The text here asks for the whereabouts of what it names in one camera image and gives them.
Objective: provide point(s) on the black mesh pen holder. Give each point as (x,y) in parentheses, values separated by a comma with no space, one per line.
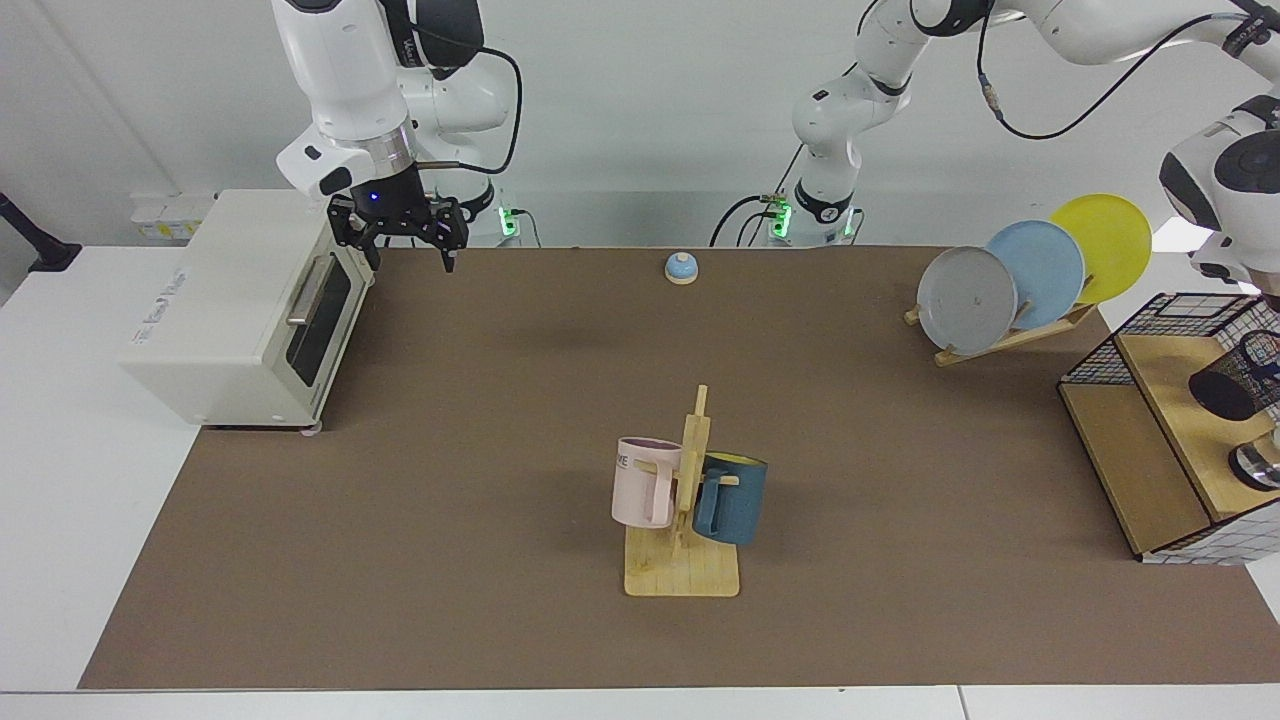
(1225,395)

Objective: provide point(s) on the pale toaster oven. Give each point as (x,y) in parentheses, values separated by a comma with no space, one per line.
(230,300)

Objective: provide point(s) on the small blue round bell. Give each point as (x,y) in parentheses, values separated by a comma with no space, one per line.
(681,267)

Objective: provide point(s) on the pink cup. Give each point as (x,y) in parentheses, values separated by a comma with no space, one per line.
(635,490)

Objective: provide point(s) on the brown table cloth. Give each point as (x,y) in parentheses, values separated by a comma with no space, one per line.
(500,600)

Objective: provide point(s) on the dark teal cup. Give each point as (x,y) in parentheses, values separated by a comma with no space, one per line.
(740,505)

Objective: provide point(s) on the wooden cup stand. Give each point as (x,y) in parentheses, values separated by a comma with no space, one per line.
(680,575)

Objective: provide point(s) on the grey plate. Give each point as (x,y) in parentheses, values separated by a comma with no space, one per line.
(965,300)

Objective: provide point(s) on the wooden plate rack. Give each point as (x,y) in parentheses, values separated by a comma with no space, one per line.
(1000,343)

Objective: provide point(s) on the light blue plate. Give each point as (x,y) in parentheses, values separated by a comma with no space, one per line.
(1050,270)

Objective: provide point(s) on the yellow plate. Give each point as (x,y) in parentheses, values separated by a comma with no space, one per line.
(1110,240)

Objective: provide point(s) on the silver round lid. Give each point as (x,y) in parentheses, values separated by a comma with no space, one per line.
(1258,465)

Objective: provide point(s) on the white wall socket strip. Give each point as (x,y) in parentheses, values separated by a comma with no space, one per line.
(170,218)

